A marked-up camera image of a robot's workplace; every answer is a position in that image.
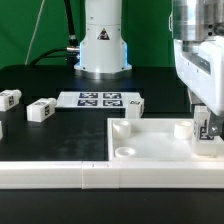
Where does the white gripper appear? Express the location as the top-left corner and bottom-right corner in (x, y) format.
(174, 36), (224, 136)

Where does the white square table top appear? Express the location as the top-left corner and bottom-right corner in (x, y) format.
(107, 118), (224, 161)

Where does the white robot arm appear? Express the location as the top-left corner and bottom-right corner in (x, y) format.
(74, 0), (224, 136)

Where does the white marker plate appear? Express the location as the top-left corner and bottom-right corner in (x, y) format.
(56, 91), (140, 108)

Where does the black thick cable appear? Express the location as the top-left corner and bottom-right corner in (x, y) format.
(63, 0), (78, 66)

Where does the black side cable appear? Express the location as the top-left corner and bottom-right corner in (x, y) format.
(28, 47), (80, 66)

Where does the white front fence rail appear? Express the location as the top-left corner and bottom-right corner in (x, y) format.
(0, 161), (224, 189)

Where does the thin white cable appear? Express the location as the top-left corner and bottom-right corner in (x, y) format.
(23, 0), (46, 66)

